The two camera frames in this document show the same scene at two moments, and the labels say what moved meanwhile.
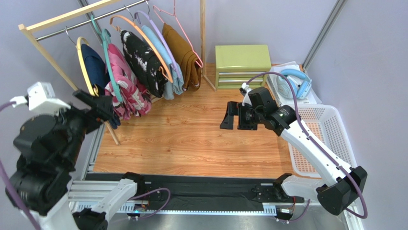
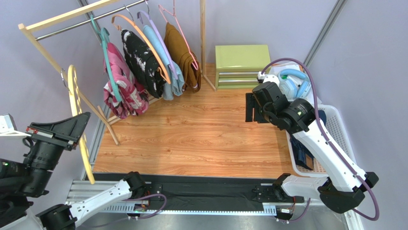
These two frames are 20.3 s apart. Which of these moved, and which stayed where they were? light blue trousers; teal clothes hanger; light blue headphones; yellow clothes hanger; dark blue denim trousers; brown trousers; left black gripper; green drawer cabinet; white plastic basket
Moved: left black gripper; yellow clothes hanger; dark blue denim trousers
Stayed: teal clothes hanger; light blue headphones; brown trousers; light blue trousers; white plastic basket; green drawer cabinet
